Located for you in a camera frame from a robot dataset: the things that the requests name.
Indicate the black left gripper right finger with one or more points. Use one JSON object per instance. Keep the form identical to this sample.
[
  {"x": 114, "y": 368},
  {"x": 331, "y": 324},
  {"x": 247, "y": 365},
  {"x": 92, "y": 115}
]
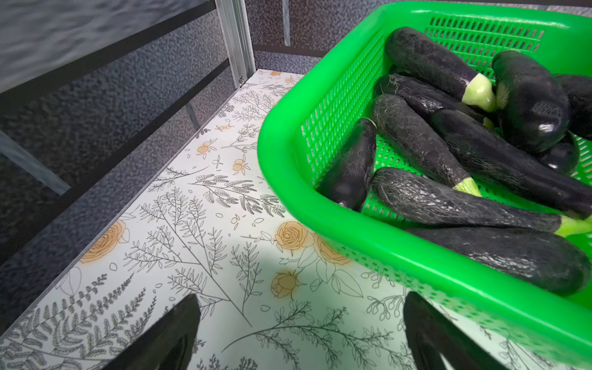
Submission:
[{"x": 433, "y": 339}]

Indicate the large eggplant front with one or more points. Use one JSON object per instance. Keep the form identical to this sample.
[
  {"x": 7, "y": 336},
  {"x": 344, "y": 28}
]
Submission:
[{"x": 545, "y": 260}]

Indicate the green plastic basket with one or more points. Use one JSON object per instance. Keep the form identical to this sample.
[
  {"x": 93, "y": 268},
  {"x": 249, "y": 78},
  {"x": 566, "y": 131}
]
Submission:
[{"x": 301, "y": 135}]

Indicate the small eggplant at basket wall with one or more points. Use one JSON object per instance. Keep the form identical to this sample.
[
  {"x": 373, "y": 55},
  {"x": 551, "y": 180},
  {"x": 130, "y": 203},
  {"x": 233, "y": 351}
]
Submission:
[{"x": 347, "y": 180}]

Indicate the aluminium frame post left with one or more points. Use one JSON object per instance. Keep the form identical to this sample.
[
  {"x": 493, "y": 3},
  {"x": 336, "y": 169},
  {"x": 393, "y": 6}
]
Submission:
[{"x": 234, "y": 23}]

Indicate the long eggplant centre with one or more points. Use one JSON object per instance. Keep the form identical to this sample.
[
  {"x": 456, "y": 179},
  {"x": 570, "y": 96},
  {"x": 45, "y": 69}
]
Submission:
[{"x": 484, "y": 153}]

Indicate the long eggplant stem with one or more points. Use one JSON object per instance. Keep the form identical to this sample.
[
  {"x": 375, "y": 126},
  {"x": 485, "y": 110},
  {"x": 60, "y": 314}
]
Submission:
[{"x": 427, "y": 202}]

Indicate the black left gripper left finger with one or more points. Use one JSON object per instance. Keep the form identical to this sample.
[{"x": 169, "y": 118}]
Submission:
[{"x": 167, "y": 344}]

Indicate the floral patterned table mat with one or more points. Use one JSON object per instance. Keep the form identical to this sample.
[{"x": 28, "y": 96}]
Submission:
[{"x": 272, "y": 294}]

